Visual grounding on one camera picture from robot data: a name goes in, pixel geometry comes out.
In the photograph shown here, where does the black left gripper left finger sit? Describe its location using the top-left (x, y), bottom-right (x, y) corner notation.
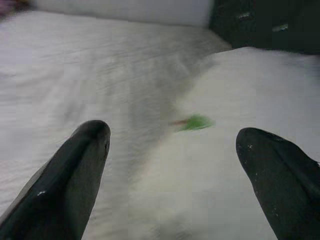
top-left (0, 119), bottom-right (111, 240)

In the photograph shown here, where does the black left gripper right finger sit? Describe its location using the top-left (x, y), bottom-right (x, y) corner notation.
top-left (235, 127), bottom-right (320, 240)

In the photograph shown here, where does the white pillow green tree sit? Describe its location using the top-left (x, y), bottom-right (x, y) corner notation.
top-left (129, 46), bottom-right (320, 240)

